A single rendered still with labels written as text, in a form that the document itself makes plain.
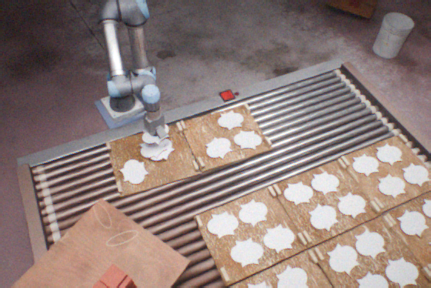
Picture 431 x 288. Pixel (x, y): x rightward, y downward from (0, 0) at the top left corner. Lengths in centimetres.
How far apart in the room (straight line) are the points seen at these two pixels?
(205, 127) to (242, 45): 218
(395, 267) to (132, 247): 114
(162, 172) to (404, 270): 119
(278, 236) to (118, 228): 72
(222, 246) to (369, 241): 67
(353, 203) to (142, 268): 104
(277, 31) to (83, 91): 217
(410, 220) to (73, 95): 292
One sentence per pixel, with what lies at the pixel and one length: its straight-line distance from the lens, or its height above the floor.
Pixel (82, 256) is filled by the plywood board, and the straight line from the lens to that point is 172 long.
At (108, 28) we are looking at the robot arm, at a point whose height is 147.
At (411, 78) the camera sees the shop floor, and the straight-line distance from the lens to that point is 439.
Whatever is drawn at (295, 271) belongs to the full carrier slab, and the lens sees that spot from 179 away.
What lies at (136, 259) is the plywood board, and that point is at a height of 104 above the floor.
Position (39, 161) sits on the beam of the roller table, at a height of 91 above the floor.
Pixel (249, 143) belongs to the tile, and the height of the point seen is 95.
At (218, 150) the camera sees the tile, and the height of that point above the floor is 95.
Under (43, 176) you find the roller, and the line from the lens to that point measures 212.
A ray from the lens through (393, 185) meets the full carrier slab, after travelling 217.
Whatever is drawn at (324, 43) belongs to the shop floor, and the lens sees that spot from 445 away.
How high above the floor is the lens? 259
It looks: 52 degrees down
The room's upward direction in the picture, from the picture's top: 3 degrees clockwise
